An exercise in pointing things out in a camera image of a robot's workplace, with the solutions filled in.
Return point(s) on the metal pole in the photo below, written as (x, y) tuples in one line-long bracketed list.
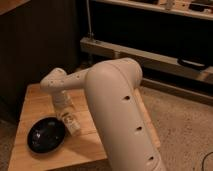
[(90, 31)]

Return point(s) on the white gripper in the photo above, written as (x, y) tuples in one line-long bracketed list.
[(61, 99)]

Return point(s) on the wooden table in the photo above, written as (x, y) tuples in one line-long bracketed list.
[(84, 148)]

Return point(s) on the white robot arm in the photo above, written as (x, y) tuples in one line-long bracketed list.
[(109, 88)]

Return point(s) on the upper wooden shelf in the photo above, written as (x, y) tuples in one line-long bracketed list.
[(169, 9)]

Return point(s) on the black object on beam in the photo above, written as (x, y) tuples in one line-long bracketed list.
[(192, 65)]

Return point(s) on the grey metal beam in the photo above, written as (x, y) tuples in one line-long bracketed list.
[(149, 60)]

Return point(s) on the black ceramic bowl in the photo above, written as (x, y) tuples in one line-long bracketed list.
[(46, 135)]

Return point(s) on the white plastic bottle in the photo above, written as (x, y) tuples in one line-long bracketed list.
[(70, 121)]

